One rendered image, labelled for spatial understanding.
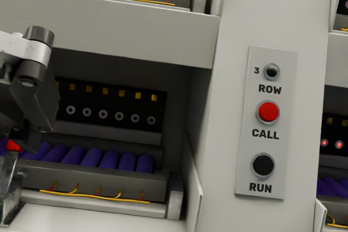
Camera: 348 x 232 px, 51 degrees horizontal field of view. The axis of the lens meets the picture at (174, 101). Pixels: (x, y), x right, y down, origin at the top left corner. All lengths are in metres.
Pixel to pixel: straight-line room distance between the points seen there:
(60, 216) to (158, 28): 0.18
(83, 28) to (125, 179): 0.15
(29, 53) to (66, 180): 0.22
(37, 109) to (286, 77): 0.20
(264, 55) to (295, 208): 0.13
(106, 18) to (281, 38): 0.15
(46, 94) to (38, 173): 0.17
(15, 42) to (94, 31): 0.16
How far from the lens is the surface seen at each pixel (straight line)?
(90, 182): 0.37
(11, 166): 0.33
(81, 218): 0.34
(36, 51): 0.17
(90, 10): 0.32
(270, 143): 0.30
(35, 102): 0.19
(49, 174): 0.37
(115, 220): 0.34
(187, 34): 0.31
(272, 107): 0.30
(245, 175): 0.30
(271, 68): 0.31
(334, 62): 0.34
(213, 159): 0.30
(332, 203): 0.41
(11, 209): 0.33
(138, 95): 0.46
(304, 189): 0.32
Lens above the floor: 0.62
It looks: 7 degrees up
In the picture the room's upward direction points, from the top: 7 degrees clockwise
